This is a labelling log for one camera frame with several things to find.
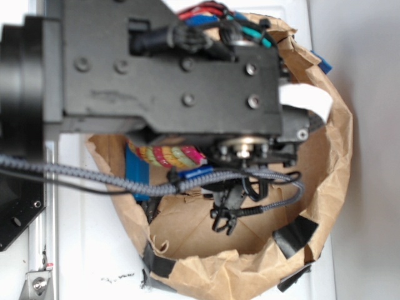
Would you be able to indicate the aluminium extrusion rail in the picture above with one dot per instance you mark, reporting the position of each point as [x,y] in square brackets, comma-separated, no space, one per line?
[43,240]

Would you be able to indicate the brown paper bag bin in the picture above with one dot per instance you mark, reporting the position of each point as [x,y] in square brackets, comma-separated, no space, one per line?
[184,253]

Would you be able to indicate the metal corner bracket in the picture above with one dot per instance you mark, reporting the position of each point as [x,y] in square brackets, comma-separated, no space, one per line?
[38,285]

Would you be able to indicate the blue rectangular block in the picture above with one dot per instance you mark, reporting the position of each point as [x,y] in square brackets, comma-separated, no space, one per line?
[136,169]

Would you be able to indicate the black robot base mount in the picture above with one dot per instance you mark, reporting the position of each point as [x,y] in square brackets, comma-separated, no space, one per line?
[22,201]

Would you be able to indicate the multicolored twisted rope toy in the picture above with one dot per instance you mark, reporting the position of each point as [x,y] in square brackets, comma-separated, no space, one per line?
[169,156]

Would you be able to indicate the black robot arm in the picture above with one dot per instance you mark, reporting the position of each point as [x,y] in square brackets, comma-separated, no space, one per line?
[32,84]

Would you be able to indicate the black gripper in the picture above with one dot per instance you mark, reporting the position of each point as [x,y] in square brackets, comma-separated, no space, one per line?
[135,68]

